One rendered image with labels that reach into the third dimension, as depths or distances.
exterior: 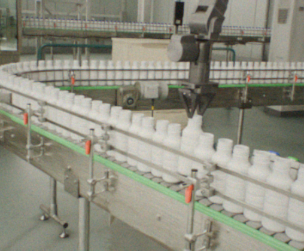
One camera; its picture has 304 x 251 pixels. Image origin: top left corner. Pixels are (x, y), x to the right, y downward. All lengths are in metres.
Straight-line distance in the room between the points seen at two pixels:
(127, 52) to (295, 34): 2.99
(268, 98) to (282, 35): 3.81
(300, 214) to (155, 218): 0.45
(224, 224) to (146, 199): 0.29
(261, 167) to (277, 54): 6.40
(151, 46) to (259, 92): 2.27
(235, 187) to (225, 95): 2.31
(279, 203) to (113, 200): 0.61
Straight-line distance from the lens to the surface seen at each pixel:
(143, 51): 5.46
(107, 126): 1.41
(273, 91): 3.62
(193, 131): 1.18
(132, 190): 1.35
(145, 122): 1.30
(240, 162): 1.07
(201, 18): 1.14
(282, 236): 1.05
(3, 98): 2.11
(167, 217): 1.25
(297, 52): 7.36
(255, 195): 1.06
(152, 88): 2.89
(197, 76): 1.15
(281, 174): 1.01
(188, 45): 1.11
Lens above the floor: 1.46
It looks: 13 degrees down
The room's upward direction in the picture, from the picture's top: 3 degrees clockwise
